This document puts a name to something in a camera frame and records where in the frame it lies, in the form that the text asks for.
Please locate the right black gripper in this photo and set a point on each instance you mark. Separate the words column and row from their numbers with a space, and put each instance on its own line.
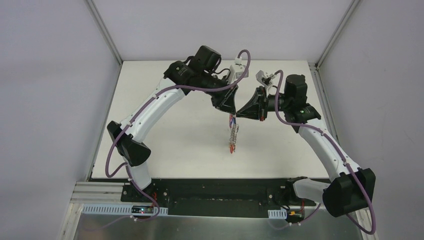
column 260, row 105

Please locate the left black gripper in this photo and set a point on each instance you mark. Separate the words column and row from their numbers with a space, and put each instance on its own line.
column 224, row 93

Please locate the grey red keyring holder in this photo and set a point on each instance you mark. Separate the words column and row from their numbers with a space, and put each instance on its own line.
column 233, row 135

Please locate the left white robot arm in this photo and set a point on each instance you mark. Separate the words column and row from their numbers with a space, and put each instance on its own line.
column 196, row 73

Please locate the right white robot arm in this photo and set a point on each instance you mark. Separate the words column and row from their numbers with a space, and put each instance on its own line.
column 351, row 187

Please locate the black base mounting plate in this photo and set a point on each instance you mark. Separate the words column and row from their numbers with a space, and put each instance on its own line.
column 238, row 198

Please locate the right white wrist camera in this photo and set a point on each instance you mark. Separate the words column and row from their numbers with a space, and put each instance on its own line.
column 265, row 79

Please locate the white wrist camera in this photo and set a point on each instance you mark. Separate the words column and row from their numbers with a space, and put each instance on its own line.
column 265, row 79
column 236, row 70

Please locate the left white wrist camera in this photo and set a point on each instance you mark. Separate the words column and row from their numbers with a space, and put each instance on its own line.
column 236, row 70

